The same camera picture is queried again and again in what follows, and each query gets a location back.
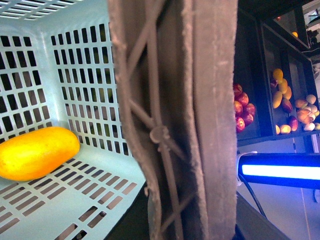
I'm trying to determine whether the brown basket handle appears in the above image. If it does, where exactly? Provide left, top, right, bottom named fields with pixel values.
left=108, top=0, right=238, bottom=240

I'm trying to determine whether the light blue plastic basket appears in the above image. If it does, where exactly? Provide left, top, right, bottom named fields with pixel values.
left=0, top=0, right=149, bottom=240

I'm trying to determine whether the yellow mango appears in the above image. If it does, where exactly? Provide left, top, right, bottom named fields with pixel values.
left=0, top=126, right=80, bottom=181

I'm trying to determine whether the black fruit display shelf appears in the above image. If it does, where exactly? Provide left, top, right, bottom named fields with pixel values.
left=233, top=0, right=320, bottom=147

